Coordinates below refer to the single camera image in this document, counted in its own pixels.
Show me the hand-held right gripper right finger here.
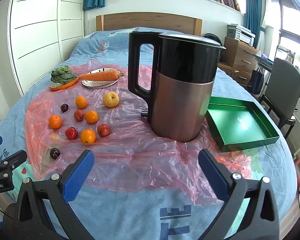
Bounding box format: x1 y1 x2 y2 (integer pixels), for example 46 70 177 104
198 149 280 240

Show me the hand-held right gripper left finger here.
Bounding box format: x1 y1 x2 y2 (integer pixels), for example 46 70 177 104
16 149 100 240

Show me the orange mandarin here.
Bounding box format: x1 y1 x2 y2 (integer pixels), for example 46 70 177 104
75 96 88 109
85 110 99 124
48 114 62 130
80 129 96 145

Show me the green square tray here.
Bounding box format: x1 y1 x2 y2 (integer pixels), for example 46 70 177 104
205 96 280 153

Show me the yellow apple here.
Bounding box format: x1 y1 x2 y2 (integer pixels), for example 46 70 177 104
103 92 120 108

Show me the pink plastic sheet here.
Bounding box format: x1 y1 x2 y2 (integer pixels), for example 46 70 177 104
25 62 259 207

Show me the black and copper electric kettle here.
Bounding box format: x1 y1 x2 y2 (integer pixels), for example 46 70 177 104
128 31 227 143

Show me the orange oval dish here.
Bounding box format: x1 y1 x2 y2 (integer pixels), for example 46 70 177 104
49 74 80 92

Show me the green bok choy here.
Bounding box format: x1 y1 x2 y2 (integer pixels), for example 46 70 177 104
50 66 78 85

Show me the white patterned plate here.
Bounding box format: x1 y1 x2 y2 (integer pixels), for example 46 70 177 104
81 68 122 89

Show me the carrot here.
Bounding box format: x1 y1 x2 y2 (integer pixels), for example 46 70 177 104
79 70 125 82

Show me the dark hanging bag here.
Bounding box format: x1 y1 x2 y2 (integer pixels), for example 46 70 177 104
247 66 265 94

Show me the white wardrobe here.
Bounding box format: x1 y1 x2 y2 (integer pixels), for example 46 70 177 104
9 0 87 97

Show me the grey chair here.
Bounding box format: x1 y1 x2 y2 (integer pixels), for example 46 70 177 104
259 58 300 138

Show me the wooden drawer chest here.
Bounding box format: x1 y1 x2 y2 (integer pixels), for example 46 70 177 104
217 37 259 87

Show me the glass top desk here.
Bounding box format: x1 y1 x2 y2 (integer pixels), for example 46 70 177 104
255 51 300 98

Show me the white printer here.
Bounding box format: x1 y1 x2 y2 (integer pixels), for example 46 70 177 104
236 30 256 46

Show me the wooden bed headboard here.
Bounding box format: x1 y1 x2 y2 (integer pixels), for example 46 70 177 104
96 12 203 37

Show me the window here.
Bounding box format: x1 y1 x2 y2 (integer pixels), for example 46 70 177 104
271 0 300 65

